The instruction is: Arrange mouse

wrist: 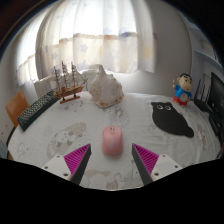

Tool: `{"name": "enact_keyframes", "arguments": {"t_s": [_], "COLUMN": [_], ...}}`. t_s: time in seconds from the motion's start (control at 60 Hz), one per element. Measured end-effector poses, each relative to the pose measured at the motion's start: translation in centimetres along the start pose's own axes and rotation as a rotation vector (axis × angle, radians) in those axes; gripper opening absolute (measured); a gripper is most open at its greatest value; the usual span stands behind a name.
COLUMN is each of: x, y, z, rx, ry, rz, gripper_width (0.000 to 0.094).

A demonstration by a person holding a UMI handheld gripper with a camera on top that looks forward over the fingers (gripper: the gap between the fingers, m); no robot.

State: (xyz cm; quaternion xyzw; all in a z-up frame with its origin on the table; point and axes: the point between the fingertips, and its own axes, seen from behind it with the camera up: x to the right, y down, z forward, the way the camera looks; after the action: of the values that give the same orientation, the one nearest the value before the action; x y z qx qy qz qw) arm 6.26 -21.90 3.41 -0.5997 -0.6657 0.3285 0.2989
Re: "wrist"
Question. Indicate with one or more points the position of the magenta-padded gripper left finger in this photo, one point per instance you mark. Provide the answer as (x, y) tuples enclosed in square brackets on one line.
[(76, 159)]

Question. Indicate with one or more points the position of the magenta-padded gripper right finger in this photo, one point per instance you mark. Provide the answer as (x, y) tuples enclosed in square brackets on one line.
[(146, 160)]

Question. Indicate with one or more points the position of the pink computer mouse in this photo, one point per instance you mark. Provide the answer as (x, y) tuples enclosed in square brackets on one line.
[(112, 140)]

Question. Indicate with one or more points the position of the black cat-shaped mouse pad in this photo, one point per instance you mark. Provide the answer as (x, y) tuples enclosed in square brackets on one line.
[(170, 120)]

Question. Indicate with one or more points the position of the white printed tablecloth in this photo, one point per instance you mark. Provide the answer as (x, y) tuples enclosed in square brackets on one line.
[(83, 116)]

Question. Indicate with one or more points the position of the black keyboard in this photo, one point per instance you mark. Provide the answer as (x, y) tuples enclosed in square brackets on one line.
[(35, 110)]

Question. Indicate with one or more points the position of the wooden model sailing ship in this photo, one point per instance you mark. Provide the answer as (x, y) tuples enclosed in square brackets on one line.
[(68, 90)]

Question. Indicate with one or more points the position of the large white conch shell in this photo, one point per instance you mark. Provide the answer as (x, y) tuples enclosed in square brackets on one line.
[(105, 88)]

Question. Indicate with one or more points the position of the cartoon boy figurine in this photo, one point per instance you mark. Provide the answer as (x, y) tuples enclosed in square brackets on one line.
[(182, 90)]

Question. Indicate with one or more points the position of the black router with antennas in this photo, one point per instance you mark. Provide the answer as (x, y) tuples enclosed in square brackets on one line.
[(201, 103)]

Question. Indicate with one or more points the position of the orange wooden chair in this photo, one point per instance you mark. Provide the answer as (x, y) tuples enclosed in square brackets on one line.
[(16, 106)]

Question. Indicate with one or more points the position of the black monitor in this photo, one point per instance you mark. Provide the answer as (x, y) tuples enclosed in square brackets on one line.
[(217, 100)]

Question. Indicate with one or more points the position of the white star-print curtain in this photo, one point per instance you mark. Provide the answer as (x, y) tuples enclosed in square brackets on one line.
[(100, 33)]

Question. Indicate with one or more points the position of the white wall shelf unit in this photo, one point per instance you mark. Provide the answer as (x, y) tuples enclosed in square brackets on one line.
[(206, 46)]

